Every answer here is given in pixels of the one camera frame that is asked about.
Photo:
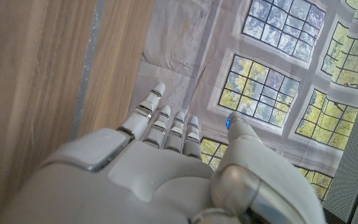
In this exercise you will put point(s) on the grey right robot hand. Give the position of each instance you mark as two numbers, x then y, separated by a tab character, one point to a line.
135	186

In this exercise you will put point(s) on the printed window backdrop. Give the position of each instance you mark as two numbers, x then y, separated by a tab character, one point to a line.
259	37

